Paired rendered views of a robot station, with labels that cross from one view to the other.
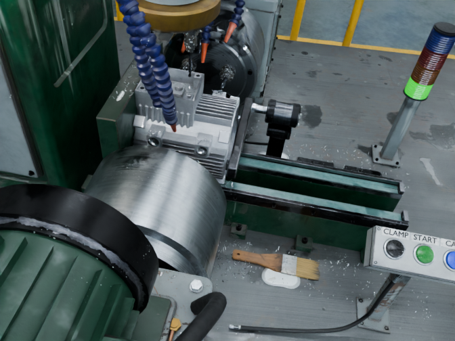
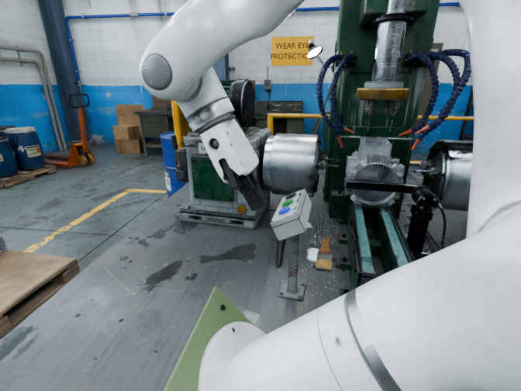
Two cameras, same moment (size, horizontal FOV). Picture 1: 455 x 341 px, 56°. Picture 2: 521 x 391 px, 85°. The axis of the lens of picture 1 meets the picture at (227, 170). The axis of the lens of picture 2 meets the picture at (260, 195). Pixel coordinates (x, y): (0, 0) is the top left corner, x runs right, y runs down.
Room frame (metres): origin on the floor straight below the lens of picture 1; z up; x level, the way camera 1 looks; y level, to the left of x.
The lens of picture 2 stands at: (0.47, -1.02, 1.35)
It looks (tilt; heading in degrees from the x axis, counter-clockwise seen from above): 21 degrees down; 99
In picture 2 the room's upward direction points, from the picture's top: straight up
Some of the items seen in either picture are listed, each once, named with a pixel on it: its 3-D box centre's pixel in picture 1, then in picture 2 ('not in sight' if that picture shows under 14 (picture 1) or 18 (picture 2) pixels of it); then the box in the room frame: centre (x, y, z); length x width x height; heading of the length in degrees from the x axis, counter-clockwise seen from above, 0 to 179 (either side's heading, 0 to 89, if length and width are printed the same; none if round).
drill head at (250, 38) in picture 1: (217, 50); (470, 176); (1.07, 0.07, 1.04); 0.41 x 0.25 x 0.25; 175
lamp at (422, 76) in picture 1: (426, 72); not in sight; (0.98, -0.47, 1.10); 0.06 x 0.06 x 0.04
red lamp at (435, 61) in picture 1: (433, 55); not in sight; (0.98, -0.47, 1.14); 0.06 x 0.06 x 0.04
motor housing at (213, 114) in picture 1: (188, 133); (371, 176); (0.73, 0.10, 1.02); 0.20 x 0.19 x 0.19; 85
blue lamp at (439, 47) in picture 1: (441, 39); not in sight; (0.98, -0.47, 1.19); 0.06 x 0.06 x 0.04
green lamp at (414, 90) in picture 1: (418, 86); not in sight; (0.98, -0.47, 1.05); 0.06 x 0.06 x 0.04
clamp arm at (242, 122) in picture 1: (241, 134); (384, 186); (0.75, -0.02, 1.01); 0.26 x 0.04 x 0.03; 175
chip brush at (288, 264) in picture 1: (275, 262); (324, 252); (0.56, -0.14, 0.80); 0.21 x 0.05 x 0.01; 85
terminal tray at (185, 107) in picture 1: (170, 96); (374, 150); (0.74, 0.14, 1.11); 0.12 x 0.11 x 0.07; 85
